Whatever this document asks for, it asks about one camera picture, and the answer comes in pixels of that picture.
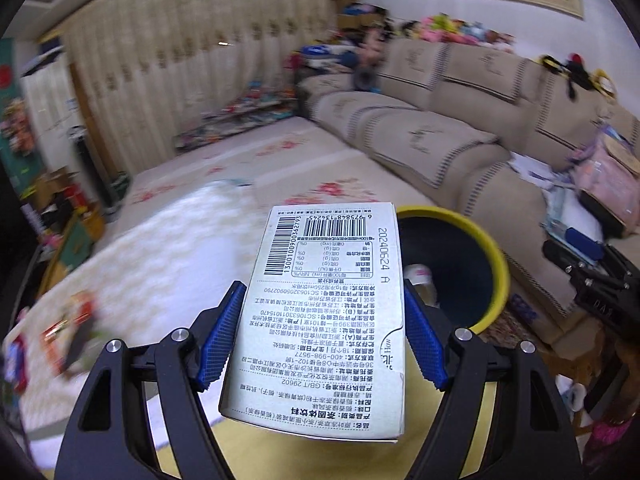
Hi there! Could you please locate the red snack wrapper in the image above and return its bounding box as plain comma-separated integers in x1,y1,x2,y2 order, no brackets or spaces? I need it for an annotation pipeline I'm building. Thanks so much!
40,290,98,375

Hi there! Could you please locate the large cream paper cup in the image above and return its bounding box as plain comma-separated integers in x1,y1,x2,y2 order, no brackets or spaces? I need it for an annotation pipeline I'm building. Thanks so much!
404,263,438,308

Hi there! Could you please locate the white tea drink carton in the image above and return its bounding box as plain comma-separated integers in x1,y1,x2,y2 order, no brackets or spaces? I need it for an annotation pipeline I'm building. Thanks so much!
219,203,406,442

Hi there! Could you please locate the yellow rimmed black trash bin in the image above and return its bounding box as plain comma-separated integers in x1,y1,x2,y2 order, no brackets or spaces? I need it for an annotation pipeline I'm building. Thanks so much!
397,206,510,334

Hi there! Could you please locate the stack of plastic folders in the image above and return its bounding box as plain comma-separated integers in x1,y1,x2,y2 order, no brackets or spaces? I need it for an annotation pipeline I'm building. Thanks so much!
541,186,604,250

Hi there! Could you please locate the pink school backpack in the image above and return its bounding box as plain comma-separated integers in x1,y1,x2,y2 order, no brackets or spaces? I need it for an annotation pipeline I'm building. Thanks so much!
568,124,639,238

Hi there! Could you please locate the blue and red box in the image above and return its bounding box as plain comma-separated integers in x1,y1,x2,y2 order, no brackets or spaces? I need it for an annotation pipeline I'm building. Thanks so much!
4,336,28,393

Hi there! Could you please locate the patterned yellow grey tablecloth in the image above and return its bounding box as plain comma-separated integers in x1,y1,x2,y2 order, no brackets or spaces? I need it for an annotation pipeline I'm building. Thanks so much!
11,183,440,479

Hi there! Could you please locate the beige sectional sofa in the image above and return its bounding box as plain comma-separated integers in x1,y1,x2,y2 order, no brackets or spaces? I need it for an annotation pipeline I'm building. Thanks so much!
298,39,639,356

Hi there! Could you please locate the black tower fan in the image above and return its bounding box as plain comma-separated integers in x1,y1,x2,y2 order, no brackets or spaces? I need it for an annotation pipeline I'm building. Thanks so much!
67,125,117,208

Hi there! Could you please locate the pile of plush toys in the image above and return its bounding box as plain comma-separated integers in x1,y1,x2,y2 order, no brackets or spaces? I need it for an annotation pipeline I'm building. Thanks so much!
290,13,514,72

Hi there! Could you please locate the white floor air conditioner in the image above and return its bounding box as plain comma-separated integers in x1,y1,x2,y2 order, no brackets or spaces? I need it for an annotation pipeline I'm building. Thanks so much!
21,53,84,172

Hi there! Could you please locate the floral floor mat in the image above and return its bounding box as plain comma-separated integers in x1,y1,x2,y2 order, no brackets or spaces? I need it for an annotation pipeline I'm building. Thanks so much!
104,116,436,261

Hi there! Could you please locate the low shelf of toys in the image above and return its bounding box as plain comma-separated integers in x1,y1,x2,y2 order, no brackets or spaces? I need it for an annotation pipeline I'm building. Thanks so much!
172,80,297,154

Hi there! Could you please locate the cream patterned curtain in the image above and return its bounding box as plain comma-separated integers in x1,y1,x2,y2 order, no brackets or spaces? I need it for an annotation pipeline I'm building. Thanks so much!
61,0,332,174

